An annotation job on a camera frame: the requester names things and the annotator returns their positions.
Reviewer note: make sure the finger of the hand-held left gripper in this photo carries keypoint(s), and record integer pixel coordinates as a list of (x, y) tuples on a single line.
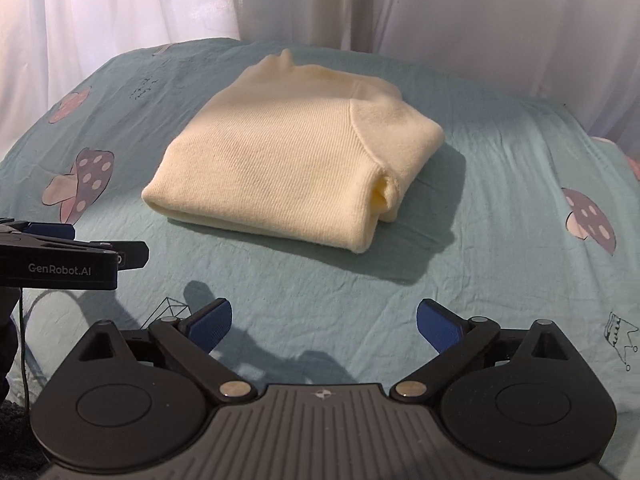
[(134, 255), (50, 231)]

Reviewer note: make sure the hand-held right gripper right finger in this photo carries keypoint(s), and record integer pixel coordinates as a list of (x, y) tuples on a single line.
[(440, 327)]

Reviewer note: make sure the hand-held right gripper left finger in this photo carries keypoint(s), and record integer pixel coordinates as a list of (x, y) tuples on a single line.
[(210, 322)]

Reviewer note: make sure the cream knit sweater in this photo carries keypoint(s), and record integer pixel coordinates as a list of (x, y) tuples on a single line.
[(290, 160)]

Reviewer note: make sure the teal mushroom print bed sheet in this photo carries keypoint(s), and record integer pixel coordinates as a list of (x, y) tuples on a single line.
[(500, 240)]

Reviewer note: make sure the white curtain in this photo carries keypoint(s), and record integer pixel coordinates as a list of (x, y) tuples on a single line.
[(150, 0)]

